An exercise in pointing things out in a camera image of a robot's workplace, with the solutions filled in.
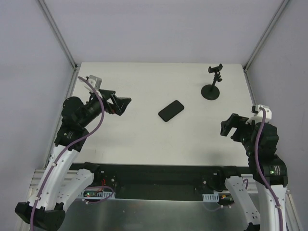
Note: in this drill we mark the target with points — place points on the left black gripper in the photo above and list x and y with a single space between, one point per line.
109 101

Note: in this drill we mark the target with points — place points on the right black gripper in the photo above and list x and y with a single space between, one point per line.
239 127

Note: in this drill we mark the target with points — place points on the black phone stand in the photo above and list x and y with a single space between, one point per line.
211 91

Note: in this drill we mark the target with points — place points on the black smartphone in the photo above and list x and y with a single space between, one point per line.
170 111

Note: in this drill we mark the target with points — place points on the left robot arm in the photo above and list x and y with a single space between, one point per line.
47 207

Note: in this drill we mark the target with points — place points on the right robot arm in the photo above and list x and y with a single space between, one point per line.
259 139

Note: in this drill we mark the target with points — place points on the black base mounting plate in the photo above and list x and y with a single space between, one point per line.
169 183

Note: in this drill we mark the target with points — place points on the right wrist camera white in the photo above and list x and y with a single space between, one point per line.
260 113

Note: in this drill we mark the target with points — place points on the right white cable duct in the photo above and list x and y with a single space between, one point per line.
212 198

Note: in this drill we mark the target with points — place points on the white cable duct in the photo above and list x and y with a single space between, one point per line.
212 198
96 195

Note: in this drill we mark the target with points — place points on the left white cable duct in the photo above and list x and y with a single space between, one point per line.
96 195

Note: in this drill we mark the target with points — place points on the left aluminium frame post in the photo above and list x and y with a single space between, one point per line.
57 33

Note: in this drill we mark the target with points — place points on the aluminium frame post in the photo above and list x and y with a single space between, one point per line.
57 33
265 35

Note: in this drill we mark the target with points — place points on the right aluminium frame post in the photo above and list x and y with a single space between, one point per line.
265 35

